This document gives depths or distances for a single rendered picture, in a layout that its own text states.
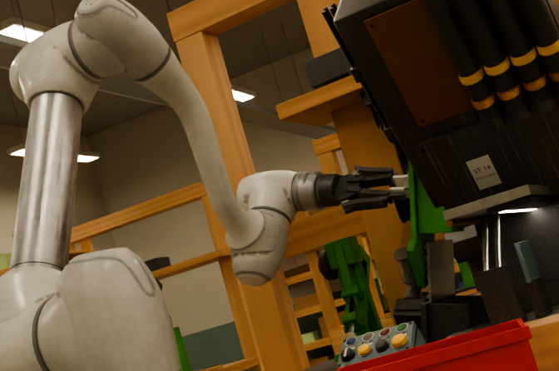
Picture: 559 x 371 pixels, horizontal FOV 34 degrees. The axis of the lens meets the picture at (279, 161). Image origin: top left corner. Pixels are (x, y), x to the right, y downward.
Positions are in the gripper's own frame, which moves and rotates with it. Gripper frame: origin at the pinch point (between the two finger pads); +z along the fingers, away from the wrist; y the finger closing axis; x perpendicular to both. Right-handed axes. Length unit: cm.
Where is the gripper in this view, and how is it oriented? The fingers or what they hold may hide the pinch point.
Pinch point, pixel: (408, 186)
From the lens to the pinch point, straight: 200.4
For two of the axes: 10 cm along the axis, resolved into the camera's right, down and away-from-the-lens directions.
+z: 8.9, -0.6, -4.5
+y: 2.9, -6.9, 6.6
